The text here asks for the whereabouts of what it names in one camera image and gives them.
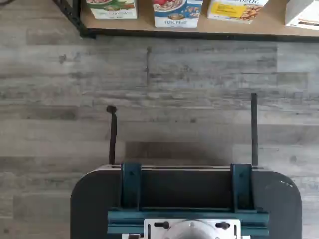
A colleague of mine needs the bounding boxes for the blue and white cereal box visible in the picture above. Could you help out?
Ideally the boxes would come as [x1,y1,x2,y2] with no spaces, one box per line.
[153,0,204,28]

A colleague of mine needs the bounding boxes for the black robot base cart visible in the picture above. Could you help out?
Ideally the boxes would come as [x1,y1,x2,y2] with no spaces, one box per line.
[70,163,303,239]

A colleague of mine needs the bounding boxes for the black metal wooden board shelf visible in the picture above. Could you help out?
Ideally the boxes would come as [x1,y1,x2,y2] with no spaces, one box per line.
[52,0,319,42]

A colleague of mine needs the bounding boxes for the green and white cereal box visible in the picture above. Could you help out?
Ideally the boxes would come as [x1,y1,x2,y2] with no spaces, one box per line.
[86,0,138,20]

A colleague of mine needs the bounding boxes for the yellow purely elizabeth granola box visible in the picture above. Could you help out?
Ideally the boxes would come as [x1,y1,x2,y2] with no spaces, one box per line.
[207,0,270,24]

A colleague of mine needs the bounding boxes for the white organic pantry box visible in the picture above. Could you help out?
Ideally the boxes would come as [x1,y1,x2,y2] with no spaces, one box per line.
[285,0,319,28]

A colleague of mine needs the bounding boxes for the bent black metal rod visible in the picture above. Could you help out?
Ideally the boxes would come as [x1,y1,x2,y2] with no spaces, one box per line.
[106,105,118,165]

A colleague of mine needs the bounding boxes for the straight black metal rod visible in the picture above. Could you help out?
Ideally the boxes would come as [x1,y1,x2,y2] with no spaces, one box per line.
[251,93,259,167]

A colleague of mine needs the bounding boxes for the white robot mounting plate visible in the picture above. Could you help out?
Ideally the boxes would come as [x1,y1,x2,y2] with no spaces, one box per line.
[144,218,241,239]

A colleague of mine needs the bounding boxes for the teal metal mounting frame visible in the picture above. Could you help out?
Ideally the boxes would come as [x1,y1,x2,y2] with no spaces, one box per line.
[107,163,270,239]

